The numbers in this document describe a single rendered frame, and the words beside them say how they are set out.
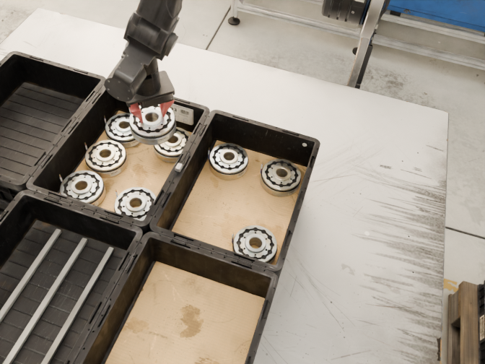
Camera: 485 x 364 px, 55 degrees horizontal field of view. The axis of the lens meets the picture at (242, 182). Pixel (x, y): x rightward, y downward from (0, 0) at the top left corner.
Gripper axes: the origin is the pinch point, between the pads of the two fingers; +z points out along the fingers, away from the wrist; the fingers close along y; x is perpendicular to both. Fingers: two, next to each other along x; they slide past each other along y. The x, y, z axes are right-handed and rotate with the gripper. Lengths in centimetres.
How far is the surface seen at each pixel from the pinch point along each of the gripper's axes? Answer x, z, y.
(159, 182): -3.6, 21.1, -1.6
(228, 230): -23.1, 20.7, 9.4
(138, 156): 6.6, 21.4, -4.1
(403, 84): 72, 116, 166
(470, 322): -60, 92, 95
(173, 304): -35.9, 19.2, -8.8
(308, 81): 30, 39, 64
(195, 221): -18.0, 20.6, 3.0
